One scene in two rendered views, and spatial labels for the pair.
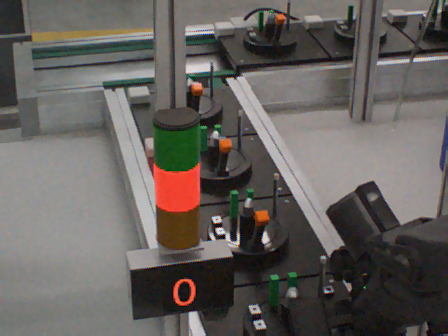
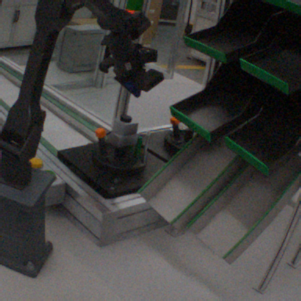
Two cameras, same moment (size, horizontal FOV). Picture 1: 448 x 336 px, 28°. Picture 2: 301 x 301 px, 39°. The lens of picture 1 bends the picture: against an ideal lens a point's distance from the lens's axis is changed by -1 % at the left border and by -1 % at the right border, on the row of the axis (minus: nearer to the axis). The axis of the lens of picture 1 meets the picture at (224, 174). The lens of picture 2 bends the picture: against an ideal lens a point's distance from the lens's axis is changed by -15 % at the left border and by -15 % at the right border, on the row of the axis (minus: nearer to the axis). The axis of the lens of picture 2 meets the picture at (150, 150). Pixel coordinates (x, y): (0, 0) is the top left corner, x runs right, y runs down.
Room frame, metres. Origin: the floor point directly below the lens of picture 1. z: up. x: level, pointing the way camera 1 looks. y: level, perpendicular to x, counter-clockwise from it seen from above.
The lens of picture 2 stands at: (0.22, -1.14, 1.52)
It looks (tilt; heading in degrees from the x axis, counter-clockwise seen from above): 24 degrees down; 57
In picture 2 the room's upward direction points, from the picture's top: 11 degrees clockwise
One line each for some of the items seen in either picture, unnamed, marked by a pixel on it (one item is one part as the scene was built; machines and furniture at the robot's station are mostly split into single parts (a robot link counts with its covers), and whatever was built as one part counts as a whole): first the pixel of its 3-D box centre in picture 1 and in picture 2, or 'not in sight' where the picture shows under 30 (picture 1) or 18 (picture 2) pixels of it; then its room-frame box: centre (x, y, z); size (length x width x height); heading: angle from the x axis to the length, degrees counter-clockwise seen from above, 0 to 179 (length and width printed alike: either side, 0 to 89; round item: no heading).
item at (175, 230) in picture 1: (178, 219); not in sight; (0.84, 0.05, 1.28); 0.05 x 0.05 x 0.05
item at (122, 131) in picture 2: not in sight; (127, 128); (0.78, -0.16, 1.06); 0.08 x 0.04 x 0.07; 14
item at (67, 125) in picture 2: not in sight; (63, 135); (0.72, 0.14, 0.91); 0.84 x 0.28 x 0.10; 104
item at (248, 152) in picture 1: (215, 149); not in sight; (1.49, 0.02, 1.01); 0.24 x 0.24 x 0.13; 14
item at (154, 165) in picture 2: not in sight; (117, 165); (0.77, -0.16, 0.96); 0.24 x 0.24 x 0.02; 14
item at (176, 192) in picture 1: (177, 181); not in sight; (0.84, 0.05, 1.33); 0.05 x 0.05 x 0.05
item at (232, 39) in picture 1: (270, 27); not in sight; (2.13, -0.11, 1.01); 0.24 x 0.24 x 0.13; 14
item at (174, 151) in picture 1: (176, 141); (135, 3); (0.84, 0.05, 1.38); 0.05 x 0.05 x 0.05
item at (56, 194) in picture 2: not in sight; (34, 175); (0.54, -0.13, 0.93); 0.21 x 0.07 x 0.06; 104
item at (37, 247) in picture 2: not in sight; (15, 219); (0.41, -0.37, 0.96); 0.15 x 0.15 x 0.20; 52
